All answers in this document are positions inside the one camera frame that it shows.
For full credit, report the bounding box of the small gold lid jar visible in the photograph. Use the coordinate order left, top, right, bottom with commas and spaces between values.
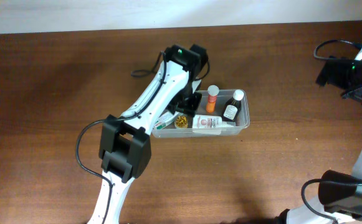
174, 115, 188, 129

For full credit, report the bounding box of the white lotion bottle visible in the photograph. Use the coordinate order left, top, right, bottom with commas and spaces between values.
192, 114, 236, 135

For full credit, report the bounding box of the orange tube white cap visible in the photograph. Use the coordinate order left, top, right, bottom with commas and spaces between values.
206, 85, 219, 113

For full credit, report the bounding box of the white Panadol medicine box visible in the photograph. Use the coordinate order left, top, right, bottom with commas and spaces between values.
154, 111, 180, 129

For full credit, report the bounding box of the dark syrup bottle white cap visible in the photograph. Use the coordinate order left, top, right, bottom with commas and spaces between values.
221, 90, 245, 122

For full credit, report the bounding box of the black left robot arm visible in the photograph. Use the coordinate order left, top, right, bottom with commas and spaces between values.
89, 44, 209, 223

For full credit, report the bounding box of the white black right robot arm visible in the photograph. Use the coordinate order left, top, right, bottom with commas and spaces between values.
273, 43, 362, 224

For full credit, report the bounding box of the clear plastic container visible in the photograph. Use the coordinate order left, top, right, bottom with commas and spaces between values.
152, 89, 250, 138

